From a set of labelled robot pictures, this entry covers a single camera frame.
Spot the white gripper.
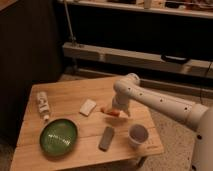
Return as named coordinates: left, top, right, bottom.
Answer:
left=104, top=94, right=131, bottom=117

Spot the white sponge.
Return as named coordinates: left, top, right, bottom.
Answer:
left=79, top=99, right=96, bottom=116

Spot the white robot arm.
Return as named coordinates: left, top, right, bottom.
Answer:
left=104, top=73, right=213, bottom=171

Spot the green ceramic bowl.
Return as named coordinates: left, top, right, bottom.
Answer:
left=39, top=119, right=78, bottom=157

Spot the orange carrot toy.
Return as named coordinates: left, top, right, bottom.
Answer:
left=100, top=107, right=120, bottom=117

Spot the grey rectangular block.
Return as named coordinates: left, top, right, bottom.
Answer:
left=98, top=127, right=115, bottom=151

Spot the white paper cup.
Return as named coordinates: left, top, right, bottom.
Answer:
left=128, top=124, right=149, bottom=148

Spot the wooden table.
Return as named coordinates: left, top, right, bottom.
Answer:
left=10, top=77, right=164, bottom=171

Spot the black flat object on shelf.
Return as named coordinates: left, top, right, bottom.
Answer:
left=161, top=55, right=190, bottom=64

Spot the white tube bottle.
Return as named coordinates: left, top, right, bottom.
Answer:
left=36, top=91, right=50, bottom=122

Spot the wooden shelf unit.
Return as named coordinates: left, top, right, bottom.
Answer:
left=56, top=0, right=213, bottom=98

